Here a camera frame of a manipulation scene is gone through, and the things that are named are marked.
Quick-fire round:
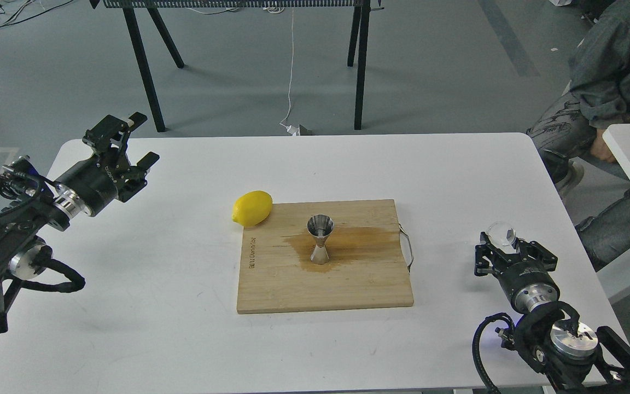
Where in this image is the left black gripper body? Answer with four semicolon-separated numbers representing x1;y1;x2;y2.
55;159;135;217

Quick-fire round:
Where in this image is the bamboo cutting board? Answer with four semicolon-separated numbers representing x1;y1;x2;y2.
236;199;413;314

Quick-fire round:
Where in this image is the person in grey jacket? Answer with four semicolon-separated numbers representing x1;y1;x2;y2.
526;0;630;271

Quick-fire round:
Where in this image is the steel double jigger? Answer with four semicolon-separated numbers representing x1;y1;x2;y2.
306;214;335;266

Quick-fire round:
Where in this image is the person's hand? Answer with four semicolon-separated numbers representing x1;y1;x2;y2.
590;128;617;164

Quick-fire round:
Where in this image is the clear glass cup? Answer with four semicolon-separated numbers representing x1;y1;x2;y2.
486;221;517;254

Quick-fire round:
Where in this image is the yellow lemon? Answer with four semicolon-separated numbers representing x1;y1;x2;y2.
231;190;273;228

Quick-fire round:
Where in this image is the black metal frame table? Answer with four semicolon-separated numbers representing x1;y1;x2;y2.
89;1;383;133

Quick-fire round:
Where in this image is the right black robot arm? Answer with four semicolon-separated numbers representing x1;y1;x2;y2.
471;229;630;393

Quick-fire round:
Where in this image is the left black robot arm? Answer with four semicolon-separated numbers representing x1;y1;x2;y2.
0;112;159;334

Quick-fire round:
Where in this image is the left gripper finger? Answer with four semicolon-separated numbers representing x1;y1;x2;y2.
82;112;148;164
115;152;160;202

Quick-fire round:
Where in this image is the white hanging cable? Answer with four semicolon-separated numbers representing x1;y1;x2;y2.
280;8;296;128

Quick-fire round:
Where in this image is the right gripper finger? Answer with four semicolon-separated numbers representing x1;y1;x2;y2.
474;230;512;277
515;239;558;272

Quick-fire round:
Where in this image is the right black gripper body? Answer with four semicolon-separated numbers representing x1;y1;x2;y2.
498;257;560;315

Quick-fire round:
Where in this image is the white power adapter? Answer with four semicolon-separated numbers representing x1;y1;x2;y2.
287;125;313;136

